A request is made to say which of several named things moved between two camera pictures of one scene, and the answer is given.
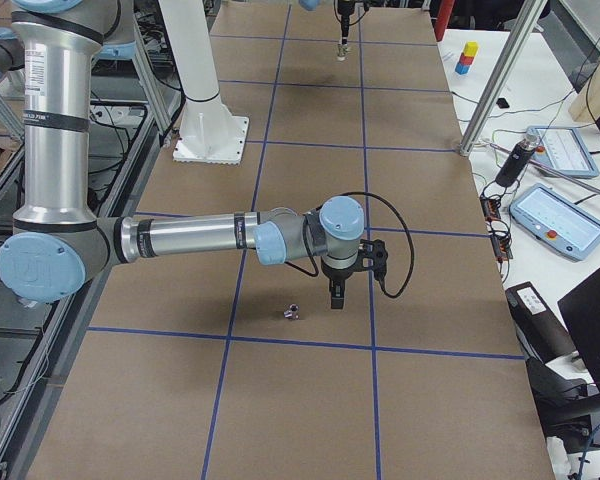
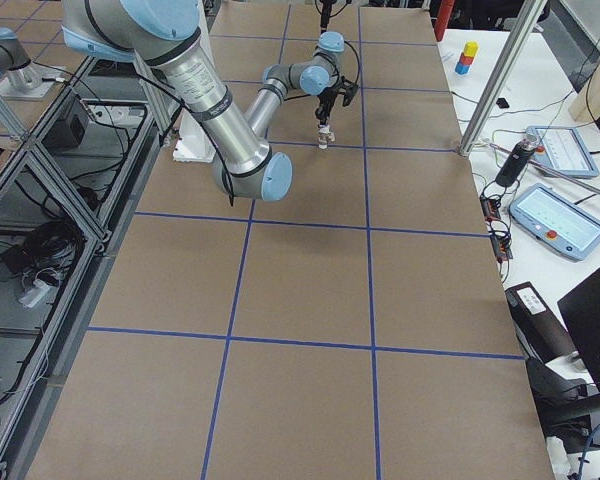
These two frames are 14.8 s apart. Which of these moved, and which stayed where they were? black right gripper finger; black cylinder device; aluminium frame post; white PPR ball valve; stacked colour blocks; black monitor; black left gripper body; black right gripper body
Moved: black right gripper finger; black left gripper body; white PPR ball valve; black right gripper body
Stayed: aluminium frame post; black cylinder device; stacked colour blocks; black monitor
